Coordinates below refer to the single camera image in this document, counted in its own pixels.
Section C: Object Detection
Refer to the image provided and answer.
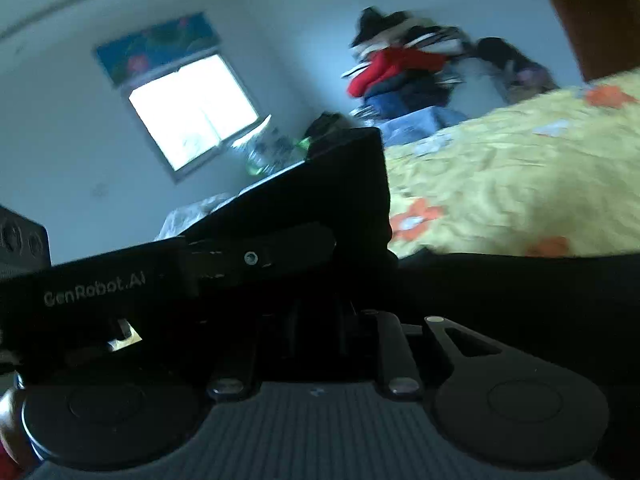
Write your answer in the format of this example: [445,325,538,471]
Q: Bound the bright sliding window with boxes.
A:
[119,48,271,183]

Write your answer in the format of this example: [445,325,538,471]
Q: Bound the blue lotus window blind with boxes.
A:
[94,13,220,87]

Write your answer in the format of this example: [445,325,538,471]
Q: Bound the blue grey blanket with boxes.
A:
[154,193,238,242]

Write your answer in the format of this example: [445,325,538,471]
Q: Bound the black and purple bag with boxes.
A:
[475,37,559,105]

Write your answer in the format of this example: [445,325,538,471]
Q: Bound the pile of clothes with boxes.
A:
[342,6,470,148]

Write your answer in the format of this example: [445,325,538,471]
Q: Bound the black pants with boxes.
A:
[179,126,640,411]

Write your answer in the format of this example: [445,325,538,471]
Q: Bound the brown wooden door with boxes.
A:
[550,0,639,81]

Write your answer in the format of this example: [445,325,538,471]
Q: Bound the person's left hand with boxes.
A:
[1,387,38,469]

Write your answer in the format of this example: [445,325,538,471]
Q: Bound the yellow floral bed quilt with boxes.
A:
[385,70,639,257]

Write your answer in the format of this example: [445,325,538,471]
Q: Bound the floral white pillow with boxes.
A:
[231,115,304,177]

